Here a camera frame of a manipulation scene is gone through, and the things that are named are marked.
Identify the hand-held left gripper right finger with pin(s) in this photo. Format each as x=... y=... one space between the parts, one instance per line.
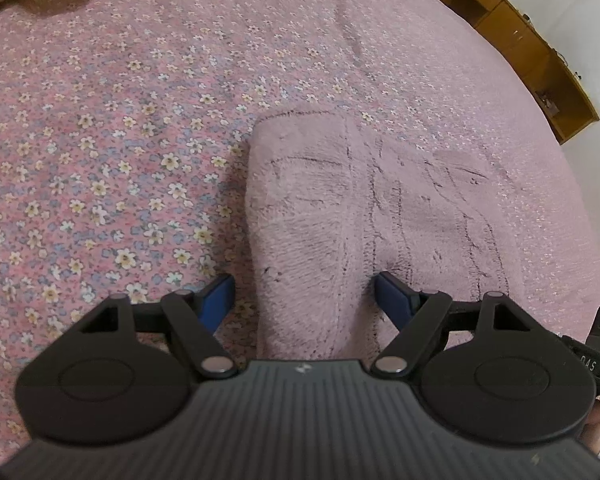
x=393 y=300

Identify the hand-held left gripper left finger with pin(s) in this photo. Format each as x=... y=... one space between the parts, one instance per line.
x=218 y=301

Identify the pink knit sweater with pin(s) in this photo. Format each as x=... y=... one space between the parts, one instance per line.
x=340 y=220

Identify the person's right hand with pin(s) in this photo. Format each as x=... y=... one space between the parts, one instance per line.
x=594 y=427

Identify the pink floral bed sheet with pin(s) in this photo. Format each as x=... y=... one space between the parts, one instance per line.
x=105 y=160

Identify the wooden bedside cabinet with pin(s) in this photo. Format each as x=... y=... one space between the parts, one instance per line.
x=525 y=35

